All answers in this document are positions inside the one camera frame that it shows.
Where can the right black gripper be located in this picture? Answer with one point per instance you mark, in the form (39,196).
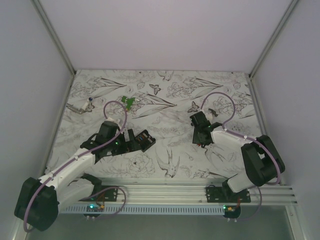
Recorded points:
(196,141)

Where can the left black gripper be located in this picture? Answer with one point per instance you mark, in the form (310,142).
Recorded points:
(130,146)

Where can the black fuse box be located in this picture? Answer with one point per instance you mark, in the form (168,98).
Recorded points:
(145,140)

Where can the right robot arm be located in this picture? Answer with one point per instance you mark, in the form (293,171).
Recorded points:
(261,159)

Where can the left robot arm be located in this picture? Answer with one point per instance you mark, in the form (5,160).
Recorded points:
(41,199)

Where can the green connector part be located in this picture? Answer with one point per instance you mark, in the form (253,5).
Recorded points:
(129,101)

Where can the floral patterned table mat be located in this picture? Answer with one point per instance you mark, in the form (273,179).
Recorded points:
(167,100)

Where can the right small circuit board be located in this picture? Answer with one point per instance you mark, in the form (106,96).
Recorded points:
(231,208)

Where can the small circuit board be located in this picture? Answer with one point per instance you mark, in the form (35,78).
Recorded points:
(94,208)
(231,208)

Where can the left small circuit board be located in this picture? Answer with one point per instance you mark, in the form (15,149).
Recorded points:
(94,208)

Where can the hammer with black handle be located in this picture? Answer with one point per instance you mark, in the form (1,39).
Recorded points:
(213,112)

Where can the aluminium rail beam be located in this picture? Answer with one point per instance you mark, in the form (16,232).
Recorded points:
(200,192)

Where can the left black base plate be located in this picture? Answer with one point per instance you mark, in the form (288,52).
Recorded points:
(109,195)

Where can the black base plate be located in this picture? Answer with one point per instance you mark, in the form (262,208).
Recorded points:
(217,194)
(109,195)

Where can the metal bracket with blue knob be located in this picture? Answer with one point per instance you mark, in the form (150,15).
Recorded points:
(82,106)

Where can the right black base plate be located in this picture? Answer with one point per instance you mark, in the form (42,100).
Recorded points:
(217,194)

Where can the grey slotted cable duct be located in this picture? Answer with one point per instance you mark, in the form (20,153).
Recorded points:
(149,209)

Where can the left aluminium frame post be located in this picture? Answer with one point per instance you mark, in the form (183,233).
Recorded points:
(53,34)

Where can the aluminium frame post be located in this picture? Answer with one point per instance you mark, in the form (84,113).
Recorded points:
(274,37)
(53,34)

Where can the right aluminium frame post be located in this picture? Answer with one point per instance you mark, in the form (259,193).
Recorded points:
(274,37)

